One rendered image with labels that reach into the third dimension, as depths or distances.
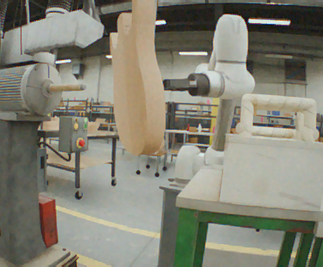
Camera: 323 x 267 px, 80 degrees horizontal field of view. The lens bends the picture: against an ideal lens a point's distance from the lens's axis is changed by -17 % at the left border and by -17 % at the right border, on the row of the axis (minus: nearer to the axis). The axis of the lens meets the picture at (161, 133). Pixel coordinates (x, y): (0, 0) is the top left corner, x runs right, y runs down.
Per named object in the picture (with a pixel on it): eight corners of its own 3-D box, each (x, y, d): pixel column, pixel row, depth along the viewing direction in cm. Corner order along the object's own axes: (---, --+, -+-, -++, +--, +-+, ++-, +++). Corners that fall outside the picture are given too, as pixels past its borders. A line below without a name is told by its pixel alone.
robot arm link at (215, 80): (209, 98, 79) (194, 98, 77) (207, 72, 78) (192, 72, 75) (225, 97, 70) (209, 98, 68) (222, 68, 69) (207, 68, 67)
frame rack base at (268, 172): (217, 203, 56) (225, 135, 55) (221, 187, 70) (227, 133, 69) (321, 211, 47) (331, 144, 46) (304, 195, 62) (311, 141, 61)
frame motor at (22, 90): (-18, 113, 100) (-14, 65, 99) (20, 114, 126) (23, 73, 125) (26, 114, 88) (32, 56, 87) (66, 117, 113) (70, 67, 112)
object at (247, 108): (239, 136, 55) (241, 98, 55) (239, 136, 58) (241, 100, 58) (251, 137, 54) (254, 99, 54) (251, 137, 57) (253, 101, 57)
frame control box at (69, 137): (35, 159, 122) (36, 114, 120) (59, 155, 142) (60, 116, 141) (64, 165, 114) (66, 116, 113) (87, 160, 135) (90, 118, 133)
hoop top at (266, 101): (241, 104, 55) (241, 92, 54) (241, 106, 58) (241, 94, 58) (318, 111, 48) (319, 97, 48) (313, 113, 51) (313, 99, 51)
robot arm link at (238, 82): (206, 97, 80) (207, 59, 76) (238, 95, 86) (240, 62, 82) (224, 102, 71) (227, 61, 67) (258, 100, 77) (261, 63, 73)
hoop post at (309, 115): (304, 141, 50) (306, 103, 49) (300, 141, 53) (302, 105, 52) (316, 142, 49) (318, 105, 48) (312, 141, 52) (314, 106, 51)
